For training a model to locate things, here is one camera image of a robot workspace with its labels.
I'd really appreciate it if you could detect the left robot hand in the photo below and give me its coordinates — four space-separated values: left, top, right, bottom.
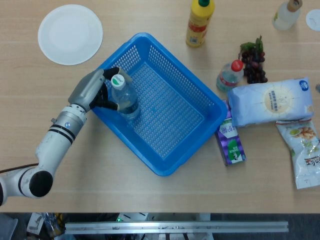
67 66 133 113

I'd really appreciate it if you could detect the green-capped water bottle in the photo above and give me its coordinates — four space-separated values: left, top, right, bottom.
109 74 140 120

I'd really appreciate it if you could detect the red-capped water bottle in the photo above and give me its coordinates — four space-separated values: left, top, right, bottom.
216 59 245 93

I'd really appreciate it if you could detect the pale purple tissue pack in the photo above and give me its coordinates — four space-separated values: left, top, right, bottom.
226 76 315 128

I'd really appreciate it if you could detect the yellow juice bottle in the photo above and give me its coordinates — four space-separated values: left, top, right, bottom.
185 0 216 48

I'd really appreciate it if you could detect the clear bottle with cork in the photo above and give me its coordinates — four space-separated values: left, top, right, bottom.
271 0 303 31

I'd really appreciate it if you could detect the white paper plate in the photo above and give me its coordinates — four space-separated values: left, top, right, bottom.
37 4 104 66

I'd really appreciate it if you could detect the blue perforated plastic basket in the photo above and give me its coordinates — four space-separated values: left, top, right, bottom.
79 31 228 177

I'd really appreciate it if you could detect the purple milk carton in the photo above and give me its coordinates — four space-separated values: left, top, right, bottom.
215 99 248 167

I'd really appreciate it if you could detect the dark red grape bunch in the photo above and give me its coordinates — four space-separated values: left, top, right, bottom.
239 34 269 85

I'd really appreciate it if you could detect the silver nut snack bag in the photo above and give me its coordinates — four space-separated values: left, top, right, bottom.
275 119 320 190

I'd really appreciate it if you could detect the white round table grommet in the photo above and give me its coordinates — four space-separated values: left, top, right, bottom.
305 9 320 32

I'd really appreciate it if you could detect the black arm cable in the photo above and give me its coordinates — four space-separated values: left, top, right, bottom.
0 163 40 174

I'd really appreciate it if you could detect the aluminium rail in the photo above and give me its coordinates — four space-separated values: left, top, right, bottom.
64 221 290 235

